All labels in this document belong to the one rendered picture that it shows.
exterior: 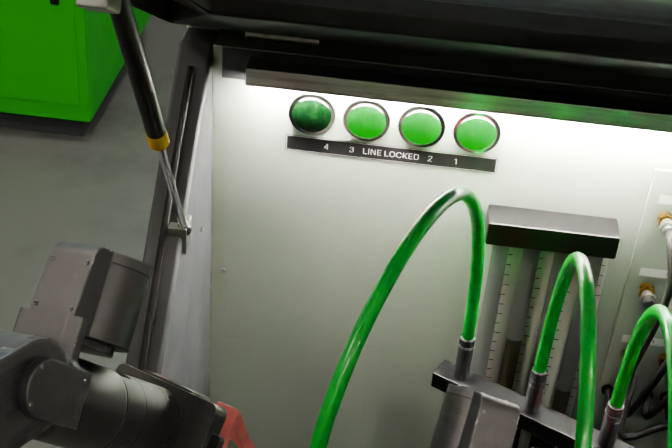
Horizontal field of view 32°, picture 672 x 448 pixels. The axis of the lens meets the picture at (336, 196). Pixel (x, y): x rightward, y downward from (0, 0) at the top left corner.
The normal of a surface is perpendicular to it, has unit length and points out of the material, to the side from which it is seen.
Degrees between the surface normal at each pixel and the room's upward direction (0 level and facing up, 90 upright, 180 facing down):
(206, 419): 46
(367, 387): 90
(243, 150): 90
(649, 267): 90
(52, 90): 90
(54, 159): 0
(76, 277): 39
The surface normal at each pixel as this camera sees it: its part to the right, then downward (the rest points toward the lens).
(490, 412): 0.33, -0.13
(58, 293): -0.36, -0.41
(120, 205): 0.07, -0.83
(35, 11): -0.11, 0.55
